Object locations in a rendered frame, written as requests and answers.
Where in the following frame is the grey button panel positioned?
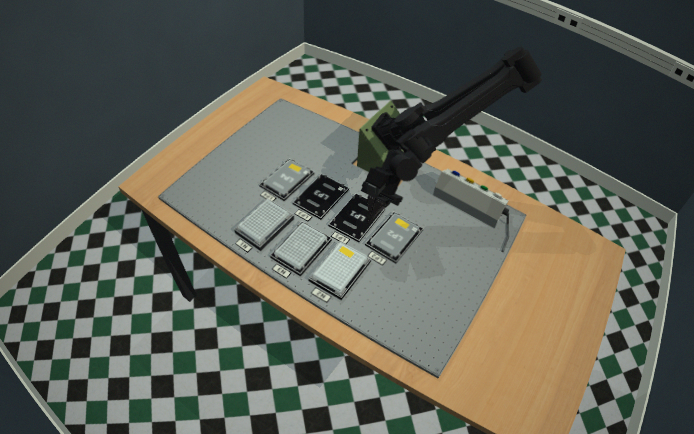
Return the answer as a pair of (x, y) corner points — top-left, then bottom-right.
(433, 169), (509, 252)

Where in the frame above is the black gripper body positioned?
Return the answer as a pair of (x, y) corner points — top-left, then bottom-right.
(361, 166), (403, 206)

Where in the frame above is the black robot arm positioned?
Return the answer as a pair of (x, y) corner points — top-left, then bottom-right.
(365, 47), (542, 195)

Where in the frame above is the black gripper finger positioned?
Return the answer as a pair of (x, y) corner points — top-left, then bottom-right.
(368, 200), (390, 224)
(367, 195), (377, 223)

